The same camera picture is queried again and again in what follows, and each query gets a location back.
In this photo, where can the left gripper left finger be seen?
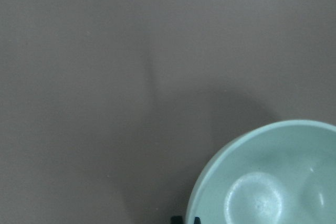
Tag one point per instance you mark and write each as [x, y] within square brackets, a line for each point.
[176, 220]

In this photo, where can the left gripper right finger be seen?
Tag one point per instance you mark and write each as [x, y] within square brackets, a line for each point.
[197, 220]

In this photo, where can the green bowl robot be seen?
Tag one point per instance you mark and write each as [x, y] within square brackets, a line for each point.
[283, 172]

